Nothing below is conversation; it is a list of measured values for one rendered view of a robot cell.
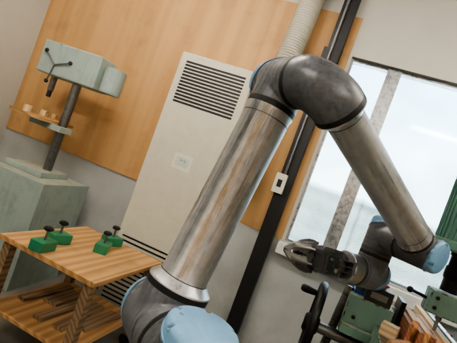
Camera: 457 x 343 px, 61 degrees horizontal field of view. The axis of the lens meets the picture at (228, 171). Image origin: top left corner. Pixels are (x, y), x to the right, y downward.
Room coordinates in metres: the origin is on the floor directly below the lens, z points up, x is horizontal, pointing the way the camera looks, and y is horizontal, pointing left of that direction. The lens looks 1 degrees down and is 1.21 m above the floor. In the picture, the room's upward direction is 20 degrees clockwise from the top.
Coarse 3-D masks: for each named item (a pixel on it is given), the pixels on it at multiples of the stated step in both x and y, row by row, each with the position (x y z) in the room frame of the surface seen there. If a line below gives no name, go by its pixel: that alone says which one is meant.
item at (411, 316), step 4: (408, 308) 1.25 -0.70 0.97; (408, 312) 1.19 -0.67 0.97; (412, 312) 1.21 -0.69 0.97; (412, 316) 1.15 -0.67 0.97; (412, 320) 1.12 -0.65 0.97; (416, 320) 1.13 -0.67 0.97; (416, 324) 1.11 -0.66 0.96; (416, 328) 1.11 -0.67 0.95; (412, 332) 1.12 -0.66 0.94; (412, 336) 1.11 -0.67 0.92; (408, 340) 1.12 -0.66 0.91; (412, 340) 1.11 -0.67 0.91
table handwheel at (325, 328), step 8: (320, 288) 1.22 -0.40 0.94; (320, 296) 1.19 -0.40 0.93; (312, 304) 1.39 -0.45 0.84; (320, 304) 1.16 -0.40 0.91; (312, 312) 1.15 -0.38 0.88; (320, 312) 1.15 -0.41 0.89; (304, 320) 1.25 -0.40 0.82; (312, 320) 1.14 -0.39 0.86; (304, 328) 1.25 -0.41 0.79; (312, 328) 1.13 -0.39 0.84; (320, 328) 1.24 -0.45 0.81; (328, 328) 1.24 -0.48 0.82; (304, 336) 1.14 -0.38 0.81; (312, 336) 1.13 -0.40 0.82; (328, 336) 1.24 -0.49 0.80; (336, 336) 1.23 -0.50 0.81; (344, 336) 1.22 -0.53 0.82
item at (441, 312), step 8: (432, 288) 1.17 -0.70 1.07; (432, 296) 1.15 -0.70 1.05; (440, 296) 1.15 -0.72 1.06; (448, 296) 1.14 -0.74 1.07; (456, 296) 1.19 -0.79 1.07; (424, 304) 1.18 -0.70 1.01; (432, 304) 1.15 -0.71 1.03; (440, 304) 1.14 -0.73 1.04; (448, 304) 1.14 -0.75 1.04; (456, 304) 1.13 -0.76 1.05; (432, 312) 1.15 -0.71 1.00; (440, 312) 1.14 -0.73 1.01; (448, 312) 1.14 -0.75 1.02; (456, 312) 1.13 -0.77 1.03; (440, 320) 1.16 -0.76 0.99; (448, 320) 1.14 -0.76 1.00; (456, 320) 1.13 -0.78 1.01
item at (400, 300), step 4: (400, 296) 1.27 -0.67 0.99; (396, 300) 1.27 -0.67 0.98; (400, 300) 1.23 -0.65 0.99; (404, 300) 1.23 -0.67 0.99; (396, 304) 1.25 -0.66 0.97; (400, 304) 1.21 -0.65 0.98; (404, 304) 1.19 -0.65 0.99; (392, 308) 1.23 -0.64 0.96; (396, 308) 1.23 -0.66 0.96; (400, 308) 1.19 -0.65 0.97; (404, 308) 1.19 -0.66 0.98; (396, 312) 1.21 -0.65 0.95; (400, 312) 1.19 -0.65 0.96; (392, 316) 1.24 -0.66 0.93; (396, 316) 1.20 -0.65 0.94; (400, 316) 1.19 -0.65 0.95; (392, 320) 1.23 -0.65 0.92; (396, 320) 1.19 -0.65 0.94; (400, 320) 1.19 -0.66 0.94; (396, 324) 1.19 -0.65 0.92
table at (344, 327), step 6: (342, 324) 1.19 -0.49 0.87; (348, 324) 1.20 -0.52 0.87; (342, 330) 1.19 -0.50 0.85; (348, 330) 1.19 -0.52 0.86; (354, 330) 1.18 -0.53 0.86; (360, 330) 1.18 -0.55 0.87; (378, 330) 1.14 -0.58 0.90; (354, 336) 1.18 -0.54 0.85; (360, 336) 1.17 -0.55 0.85; (366, 336) 1.17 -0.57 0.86; (372, 336) 1.16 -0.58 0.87; (378, 336) 1.09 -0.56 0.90; (366, 342) 1.17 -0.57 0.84; (372, 342) 1.13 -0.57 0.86; (378, 342) 1.05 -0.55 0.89
